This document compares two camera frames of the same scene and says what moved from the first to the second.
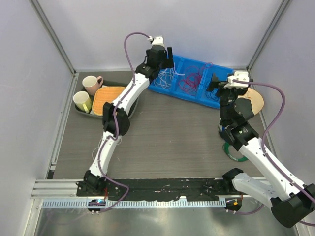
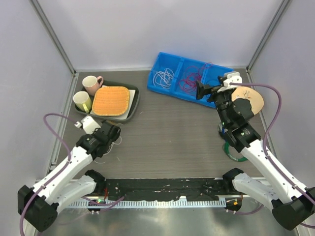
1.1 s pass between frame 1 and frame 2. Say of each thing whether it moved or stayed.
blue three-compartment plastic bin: stayed
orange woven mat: stayed
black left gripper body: moved
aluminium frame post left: stayed
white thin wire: moved
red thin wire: stayed
